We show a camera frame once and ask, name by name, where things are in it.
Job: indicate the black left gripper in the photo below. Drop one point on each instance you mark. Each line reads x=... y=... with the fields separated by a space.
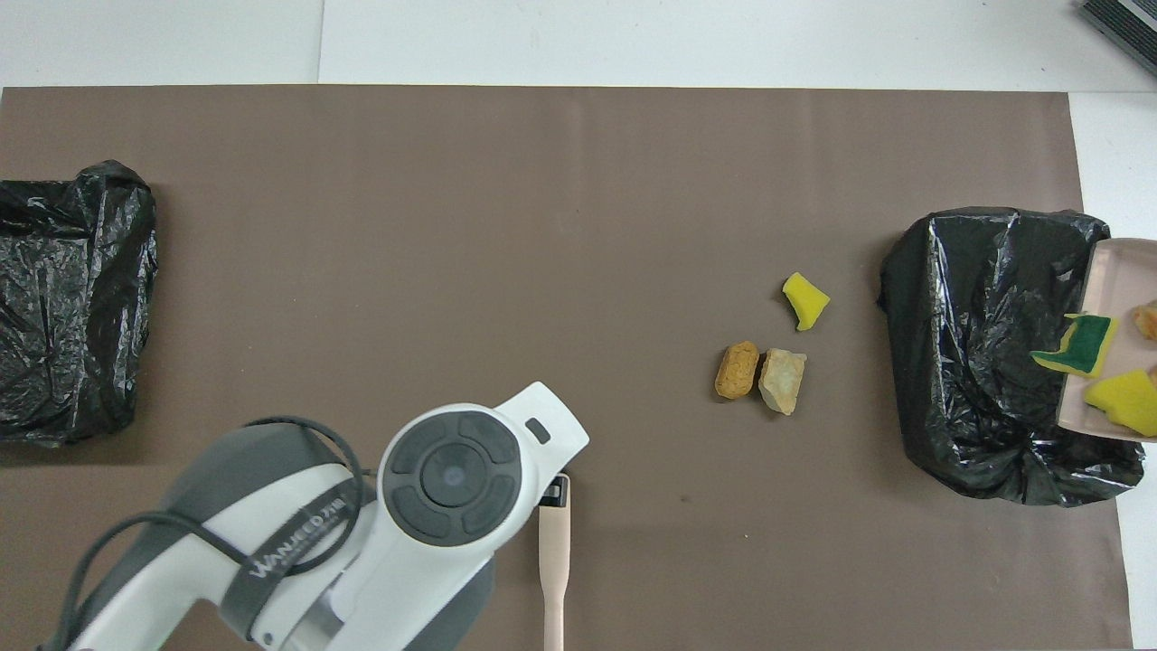
x=553 y=495

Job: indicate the black bag lined bin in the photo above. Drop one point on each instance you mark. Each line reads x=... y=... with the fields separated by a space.
x=976 y=353
x=72 y=307

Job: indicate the brown table mat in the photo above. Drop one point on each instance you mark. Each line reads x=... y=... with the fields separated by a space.
x=578 y=181

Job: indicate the dark grey ribbed device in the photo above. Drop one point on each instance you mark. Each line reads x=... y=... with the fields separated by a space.
x=1121 y=25

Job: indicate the pale bread chunk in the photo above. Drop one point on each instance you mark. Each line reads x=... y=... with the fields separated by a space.
x=782 y=380

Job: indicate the beige hand brush black bristles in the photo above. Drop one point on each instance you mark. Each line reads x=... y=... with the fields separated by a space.
x=554 y=561

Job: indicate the green and yellow sponge piece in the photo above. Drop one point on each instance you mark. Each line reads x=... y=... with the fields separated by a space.
x=1089 y=342

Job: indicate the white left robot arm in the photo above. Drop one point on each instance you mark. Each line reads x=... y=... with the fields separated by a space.
x=398 y=561

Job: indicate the beige plastic dustpan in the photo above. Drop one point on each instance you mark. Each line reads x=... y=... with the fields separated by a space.
x=1116 y=271

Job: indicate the brown bread roll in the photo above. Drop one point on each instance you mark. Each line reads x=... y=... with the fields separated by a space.
x=737 y=371

